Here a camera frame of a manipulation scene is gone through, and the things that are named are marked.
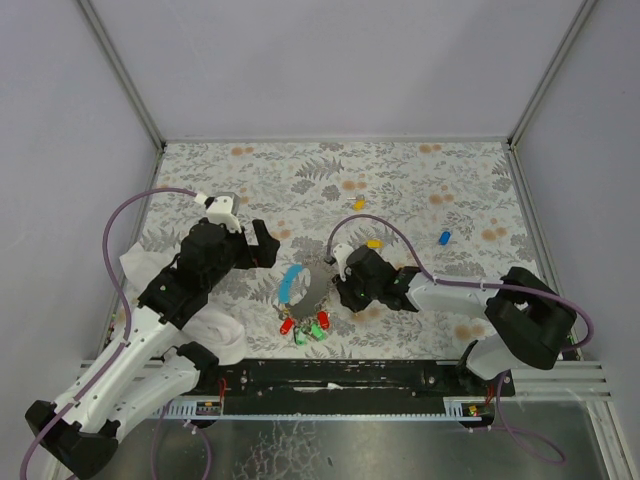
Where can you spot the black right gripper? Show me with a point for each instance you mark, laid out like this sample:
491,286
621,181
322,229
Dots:
351,288

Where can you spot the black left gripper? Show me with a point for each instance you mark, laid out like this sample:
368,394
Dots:
248,248

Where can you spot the metal keyring organizer with keys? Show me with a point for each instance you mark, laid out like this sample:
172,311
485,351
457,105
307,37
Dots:
302,296

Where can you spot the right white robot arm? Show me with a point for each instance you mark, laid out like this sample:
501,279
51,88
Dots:
530,321

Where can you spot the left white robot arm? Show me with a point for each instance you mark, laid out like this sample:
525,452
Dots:
154,359

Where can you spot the yellow key near centre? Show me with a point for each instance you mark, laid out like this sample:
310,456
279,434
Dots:
375,243

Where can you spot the yellow key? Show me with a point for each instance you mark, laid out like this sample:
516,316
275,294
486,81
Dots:
357,202
375,243

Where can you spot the yellow key far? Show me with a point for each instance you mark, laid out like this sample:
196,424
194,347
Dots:
357,202

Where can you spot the blue key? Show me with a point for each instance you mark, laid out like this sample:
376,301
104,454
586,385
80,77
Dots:
444,238

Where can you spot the white cloth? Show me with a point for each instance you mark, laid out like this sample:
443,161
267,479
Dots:
211,327

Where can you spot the floral table mat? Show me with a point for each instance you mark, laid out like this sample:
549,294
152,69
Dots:
414,192

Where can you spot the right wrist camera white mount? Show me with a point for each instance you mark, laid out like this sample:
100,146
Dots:
338,256

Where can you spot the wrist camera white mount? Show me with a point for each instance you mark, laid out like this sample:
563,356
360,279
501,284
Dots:
220,209
338,256

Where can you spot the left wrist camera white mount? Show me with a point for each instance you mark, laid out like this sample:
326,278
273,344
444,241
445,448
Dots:
220,209

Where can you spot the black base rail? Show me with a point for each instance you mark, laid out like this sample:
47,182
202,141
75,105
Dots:
282,388

